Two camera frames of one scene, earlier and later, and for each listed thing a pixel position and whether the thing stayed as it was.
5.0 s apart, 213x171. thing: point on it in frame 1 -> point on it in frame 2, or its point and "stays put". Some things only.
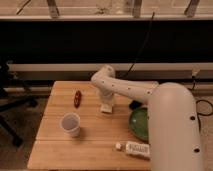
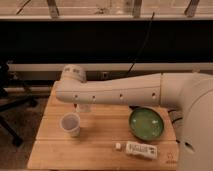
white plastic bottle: x=135 y=149 stays put
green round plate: x=139 y=123 stays put
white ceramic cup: x=70 y=124 stays put
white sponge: x=106 y=108 -> x=83 y=108
